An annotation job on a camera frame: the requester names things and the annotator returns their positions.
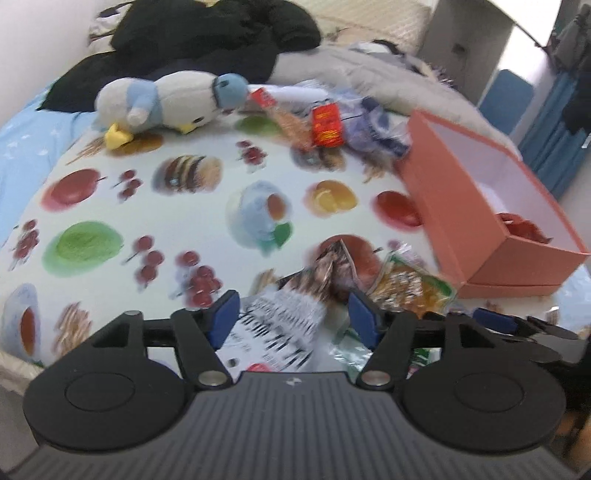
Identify penguin plush toy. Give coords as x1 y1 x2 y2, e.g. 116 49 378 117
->
95 71 249 150

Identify quilted beige headboard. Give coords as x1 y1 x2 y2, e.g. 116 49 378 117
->
295 0 436 54

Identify black jacket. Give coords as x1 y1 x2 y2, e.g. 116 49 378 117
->
41 1 322 113

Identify grey cabinet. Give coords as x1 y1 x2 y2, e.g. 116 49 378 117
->
418 0 514 105

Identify green edged pickle snack pack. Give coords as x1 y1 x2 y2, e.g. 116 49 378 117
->
329 241 457 375

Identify pink cardboard box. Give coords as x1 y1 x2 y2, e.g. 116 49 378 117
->
398 111 590 299

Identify small red snack packet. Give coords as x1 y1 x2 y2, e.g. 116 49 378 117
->
311 103 345 148

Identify blue chair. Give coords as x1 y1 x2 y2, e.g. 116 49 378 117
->
479 69 534 135

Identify crumpled blue plastic bag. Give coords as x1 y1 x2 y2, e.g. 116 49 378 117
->
329 91 412 158

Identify fruit print tablecloth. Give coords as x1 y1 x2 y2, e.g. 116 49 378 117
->
0 82 578 370

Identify brown white snack bag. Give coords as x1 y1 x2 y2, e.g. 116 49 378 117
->
217 239 358 379

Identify red white stick packet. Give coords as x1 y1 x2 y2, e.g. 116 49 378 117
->
250 87 277 110

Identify light blue bed sheet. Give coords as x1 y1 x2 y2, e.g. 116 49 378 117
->
0 90 95 241

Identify red snack packets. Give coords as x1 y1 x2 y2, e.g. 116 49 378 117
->
497 212 552 245

